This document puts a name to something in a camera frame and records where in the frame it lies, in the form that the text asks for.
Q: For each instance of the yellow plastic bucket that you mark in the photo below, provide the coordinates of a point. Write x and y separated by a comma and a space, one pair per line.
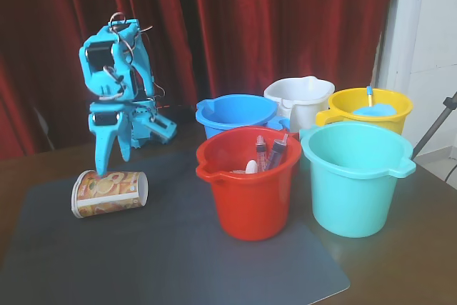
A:
342, 101

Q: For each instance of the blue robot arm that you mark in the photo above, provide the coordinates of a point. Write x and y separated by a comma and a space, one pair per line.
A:
103, 76

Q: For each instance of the white plastic bucket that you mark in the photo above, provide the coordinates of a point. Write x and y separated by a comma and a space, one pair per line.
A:
303, 98

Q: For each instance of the white round plastic piece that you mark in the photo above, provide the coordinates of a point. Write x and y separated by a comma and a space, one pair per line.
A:
251, 166

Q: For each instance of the blue plastic bucket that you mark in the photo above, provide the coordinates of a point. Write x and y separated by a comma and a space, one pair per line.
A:
232, 112

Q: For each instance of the orange printed paper cup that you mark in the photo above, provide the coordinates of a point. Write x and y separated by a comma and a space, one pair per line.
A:
107, 194

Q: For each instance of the blue capped yellow stick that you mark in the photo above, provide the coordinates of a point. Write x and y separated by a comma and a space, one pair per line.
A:
370, 96

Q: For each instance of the blue glove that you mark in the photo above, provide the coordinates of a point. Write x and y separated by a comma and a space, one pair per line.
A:
375, 110

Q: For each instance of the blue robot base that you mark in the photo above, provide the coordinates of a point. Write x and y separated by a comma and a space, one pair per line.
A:
157, 128

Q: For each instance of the red plastic bucket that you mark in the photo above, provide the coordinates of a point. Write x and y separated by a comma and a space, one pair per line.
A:
250, 205

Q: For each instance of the syringe with dark liquid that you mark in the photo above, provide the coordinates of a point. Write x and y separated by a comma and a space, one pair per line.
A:
260, 155
276, 153

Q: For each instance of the dark grey mat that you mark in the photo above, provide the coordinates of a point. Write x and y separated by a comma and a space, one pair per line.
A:
143, 255

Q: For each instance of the teal plastic bucket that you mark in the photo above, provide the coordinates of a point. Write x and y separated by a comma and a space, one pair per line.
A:
353, 190

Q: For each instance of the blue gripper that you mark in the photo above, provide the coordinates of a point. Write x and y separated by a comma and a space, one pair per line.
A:
106, 119

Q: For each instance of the red curtain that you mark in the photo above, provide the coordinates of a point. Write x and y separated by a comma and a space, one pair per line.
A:
250, 26

